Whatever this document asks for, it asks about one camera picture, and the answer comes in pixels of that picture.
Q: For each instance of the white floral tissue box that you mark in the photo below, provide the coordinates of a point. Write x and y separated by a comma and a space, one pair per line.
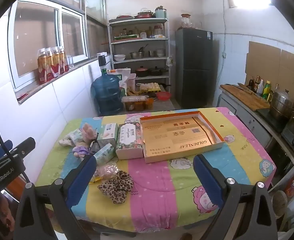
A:
128, 141

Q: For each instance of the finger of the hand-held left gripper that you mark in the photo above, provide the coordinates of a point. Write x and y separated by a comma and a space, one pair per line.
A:
25, 145
7, 145

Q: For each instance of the egg tray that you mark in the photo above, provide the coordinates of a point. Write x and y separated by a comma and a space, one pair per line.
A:
150, 87

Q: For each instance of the beige paper bag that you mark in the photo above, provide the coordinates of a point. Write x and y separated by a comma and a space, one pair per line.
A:
132, 80

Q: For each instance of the glass cup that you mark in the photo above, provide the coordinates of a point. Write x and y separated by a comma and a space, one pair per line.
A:
70, 61

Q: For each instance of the white rice sack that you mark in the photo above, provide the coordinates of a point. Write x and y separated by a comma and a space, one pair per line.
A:
120, 78

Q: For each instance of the round woven stool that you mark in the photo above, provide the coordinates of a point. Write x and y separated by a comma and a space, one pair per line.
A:
280, 203

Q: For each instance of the bunch of bananas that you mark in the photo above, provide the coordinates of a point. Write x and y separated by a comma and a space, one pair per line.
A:
133, 92

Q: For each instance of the glass jar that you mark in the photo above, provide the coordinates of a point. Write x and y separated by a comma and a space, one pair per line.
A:
186, 22

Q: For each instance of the black induction cooker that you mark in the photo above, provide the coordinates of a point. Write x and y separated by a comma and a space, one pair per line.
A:
269, 120

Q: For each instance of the black white water pump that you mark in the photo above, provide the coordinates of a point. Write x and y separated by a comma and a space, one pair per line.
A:
102, 63

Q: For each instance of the small dark sauce bottle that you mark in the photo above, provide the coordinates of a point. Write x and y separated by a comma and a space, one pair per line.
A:
251, 83

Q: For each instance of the grey kitchen counter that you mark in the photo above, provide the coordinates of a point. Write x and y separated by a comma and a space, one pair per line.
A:
247, 120

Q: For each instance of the red snack bag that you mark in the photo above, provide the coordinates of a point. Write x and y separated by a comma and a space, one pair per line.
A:
293, 186

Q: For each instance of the stack of white bowls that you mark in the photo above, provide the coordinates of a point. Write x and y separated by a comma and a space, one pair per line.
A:
119, 58

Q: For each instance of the green floral tissue packet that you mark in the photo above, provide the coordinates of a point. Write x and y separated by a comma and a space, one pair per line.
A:
104, 154

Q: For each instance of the small yellow packet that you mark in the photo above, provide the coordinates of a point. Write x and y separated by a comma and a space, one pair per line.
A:
95, 180

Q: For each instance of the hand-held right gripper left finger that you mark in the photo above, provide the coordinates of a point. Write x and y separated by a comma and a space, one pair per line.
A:
83, 177

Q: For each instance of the green yellow bottle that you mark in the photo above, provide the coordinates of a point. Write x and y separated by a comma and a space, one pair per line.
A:
267, 91

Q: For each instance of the pink plush rabbit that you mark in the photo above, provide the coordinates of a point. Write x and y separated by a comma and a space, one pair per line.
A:
88, 131

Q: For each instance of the blue water jug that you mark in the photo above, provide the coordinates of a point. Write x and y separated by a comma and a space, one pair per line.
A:
107, 95

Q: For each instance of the red lid jar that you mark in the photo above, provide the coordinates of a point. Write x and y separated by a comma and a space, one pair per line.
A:
157, 30

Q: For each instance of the cardboard wall sheet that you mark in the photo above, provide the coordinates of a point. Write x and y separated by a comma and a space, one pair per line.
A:
264, 60

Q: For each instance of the tall dark sauce bottle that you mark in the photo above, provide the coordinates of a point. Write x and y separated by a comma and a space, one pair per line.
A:
257, 83

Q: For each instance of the grey metal shelf rack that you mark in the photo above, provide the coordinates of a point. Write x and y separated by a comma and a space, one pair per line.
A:
167, 55

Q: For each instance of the orange-filled clear container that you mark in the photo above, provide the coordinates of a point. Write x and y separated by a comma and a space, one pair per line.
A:
139, 106

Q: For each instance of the white plastic bottle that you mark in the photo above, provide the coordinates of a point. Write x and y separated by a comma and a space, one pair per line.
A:
260, 88

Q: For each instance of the steel steamer pot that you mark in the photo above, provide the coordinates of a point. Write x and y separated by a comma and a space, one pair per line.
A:
283, 103

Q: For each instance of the black wok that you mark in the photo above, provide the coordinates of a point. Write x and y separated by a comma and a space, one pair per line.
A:
158, 72

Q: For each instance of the black fridge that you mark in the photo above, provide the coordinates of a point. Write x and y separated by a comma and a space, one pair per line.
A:
193, 67

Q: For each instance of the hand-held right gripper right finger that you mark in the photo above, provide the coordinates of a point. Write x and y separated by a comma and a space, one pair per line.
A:
207, 180

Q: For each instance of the leopard print scrunchie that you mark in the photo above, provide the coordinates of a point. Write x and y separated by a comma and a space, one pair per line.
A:
117, 186

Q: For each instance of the wall socket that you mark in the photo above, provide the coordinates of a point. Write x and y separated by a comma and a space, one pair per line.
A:
224, 55

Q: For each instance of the black pot red lid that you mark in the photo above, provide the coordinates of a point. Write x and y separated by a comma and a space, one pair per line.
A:
142, 72

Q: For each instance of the mint canister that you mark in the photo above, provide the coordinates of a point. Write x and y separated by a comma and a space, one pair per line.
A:
161, 12

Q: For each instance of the green tray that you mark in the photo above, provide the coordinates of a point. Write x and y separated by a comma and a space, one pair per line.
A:
127, 37

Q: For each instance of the stack of steel bowls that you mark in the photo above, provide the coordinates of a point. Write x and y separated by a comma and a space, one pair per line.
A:
158, 53

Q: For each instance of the clear noodle container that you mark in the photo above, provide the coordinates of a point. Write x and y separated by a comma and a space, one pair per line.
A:
134, 99

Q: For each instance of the cream plush toy purple bow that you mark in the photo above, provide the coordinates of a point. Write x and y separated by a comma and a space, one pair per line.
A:
80, 151

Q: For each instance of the green tissue box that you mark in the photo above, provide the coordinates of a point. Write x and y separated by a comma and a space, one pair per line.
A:
108, 133

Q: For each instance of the gold cardboard box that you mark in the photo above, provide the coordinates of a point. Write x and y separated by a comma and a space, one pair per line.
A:
177, 140

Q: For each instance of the white sliding window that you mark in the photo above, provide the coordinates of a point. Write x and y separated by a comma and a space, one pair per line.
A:
49, 30

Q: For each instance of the wooden cutting board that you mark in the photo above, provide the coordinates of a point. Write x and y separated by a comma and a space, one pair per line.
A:
247, 97

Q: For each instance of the red bowl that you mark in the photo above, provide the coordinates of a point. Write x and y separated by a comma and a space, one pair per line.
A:
163, 96

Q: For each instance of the stack of red pans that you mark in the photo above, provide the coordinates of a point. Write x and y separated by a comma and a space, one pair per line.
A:
144, 15

